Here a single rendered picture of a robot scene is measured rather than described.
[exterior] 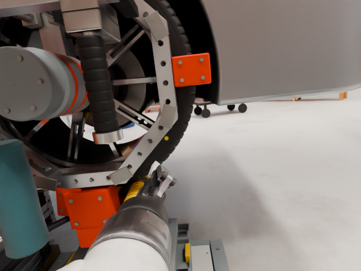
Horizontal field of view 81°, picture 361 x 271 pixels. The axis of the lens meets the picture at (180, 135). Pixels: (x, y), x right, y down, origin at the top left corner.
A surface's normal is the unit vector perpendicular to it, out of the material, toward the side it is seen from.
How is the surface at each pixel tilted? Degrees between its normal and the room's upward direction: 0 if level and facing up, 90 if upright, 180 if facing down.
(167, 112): 90
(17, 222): 92
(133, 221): 13
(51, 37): 90
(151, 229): 37
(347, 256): 0
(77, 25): 90
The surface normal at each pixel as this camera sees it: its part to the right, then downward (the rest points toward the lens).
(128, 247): 0.19, -0.98
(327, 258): -0.11, -0.97
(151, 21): -0.01, 0.23
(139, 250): 0.44, -0.90
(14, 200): 0.69, 0.12
